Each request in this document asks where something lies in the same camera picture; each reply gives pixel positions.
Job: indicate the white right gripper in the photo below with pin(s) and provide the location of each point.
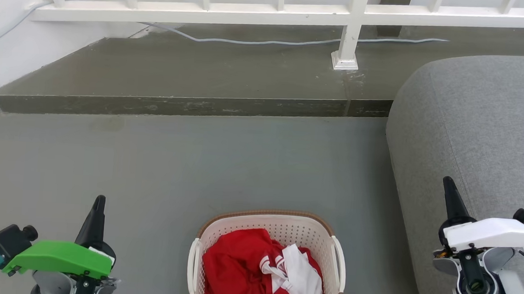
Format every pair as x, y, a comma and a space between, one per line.
496, 232

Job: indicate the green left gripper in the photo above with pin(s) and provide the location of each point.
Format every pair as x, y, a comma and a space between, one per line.
60, 257

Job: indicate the white plastic laundry basket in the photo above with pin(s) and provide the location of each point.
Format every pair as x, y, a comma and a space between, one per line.
284, 224

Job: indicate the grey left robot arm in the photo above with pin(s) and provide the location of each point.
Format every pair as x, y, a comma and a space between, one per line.
51, 285

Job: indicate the grey fabric sofa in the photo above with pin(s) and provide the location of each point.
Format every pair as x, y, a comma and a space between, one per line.
489, 126

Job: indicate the red garment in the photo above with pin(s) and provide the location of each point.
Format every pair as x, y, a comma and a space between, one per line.
230, 269

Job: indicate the white garment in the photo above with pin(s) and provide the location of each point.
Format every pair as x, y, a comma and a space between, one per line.
304, 272

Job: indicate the raised concrete step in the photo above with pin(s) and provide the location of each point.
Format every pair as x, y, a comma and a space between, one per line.
189, 72

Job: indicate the dark grey pillar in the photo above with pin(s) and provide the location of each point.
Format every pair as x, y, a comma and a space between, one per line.
393, 11

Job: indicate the white railing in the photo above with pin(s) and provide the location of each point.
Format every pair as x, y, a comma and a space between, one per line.
239, 10

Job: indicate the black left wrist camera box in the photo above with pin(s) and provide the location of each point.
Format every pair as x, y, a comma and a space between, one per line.
8, 240

